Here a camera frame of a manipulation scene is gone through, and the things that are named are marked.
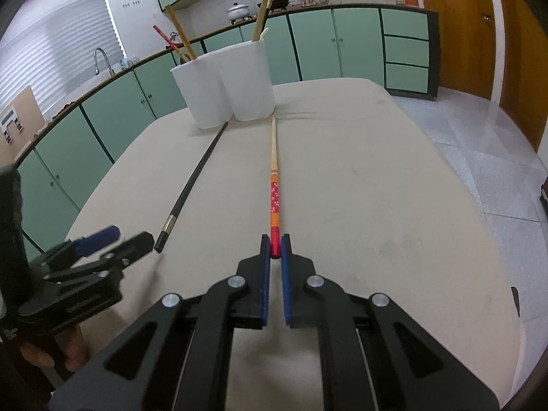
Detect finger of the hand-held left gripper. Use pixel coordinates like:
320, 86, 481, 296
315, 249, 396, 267
42, 231, 155, 282
42, 225, 121, 263

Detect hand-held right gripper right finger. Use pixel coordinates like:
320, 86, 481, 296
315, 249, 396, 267
280, 233, 499, 411

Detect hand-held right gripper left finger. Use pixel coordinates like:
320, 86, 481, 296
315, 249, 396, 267
49, 233, 271, 411

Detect red patterned chopstick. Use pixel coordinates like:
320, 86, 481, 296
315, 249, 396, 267
270, 115, 283, 260
153, 26, 186, 63

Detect white plastic utensil container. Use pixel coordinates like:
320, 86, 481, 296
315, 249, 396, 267
220, 40, 277, 121
170, 51, 235, 130

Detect plain wooden chopstick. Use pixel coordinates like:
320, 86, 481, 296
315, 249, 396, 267
252, 0, 276, 42
165, 5, 198, 61

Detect person's left hand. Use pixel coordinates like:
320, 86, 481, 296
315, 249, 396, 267
21, 324, 90, 372

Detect cardboard box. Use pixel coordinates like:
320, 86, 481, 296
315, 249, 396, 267
0, 86, 46, 160

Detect metal faucet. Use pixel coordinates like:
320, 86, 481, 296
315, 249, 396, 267
93, 48, 116, 77

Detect white window blinds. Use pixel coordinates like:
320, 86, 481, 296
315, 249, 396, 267
0, 0, 126, 114

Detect green lower kitchen cabinets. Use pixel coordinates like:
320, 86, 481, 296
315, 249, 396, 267
17, 3, 440, 263

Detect white lidded pot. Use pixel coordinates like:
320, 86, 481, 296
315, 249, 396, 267
226, 3, 251, 25

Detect brown wooden door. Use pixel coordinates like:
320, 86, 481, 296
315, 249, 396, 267
417, 0, 500, 100
497, 0, 548, 151

